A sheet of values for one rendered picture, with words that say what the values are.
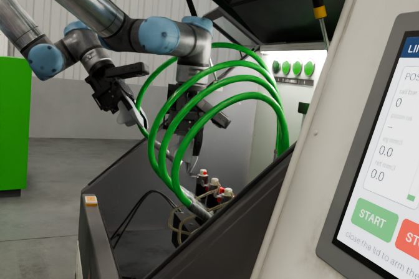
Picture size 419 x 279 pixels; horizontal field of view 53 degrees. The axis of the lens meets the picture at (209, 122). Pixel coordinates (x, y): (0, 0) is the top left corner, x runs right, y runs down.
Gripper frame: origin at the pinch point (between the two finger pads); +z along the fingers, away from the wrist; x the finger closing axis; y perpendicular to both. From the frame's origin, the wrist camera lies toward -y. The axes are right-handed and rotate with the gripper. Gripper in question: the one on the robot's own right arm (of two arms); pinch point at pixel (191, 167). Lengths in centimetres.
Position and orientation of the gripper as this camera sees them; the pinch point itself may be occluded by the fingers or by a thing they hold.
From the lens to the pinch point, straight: 103.1
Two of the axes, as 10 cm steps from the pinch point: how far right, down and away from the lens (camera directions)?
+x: 3.4, 1.4, -9.3
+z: -1.0, 9.9, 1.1
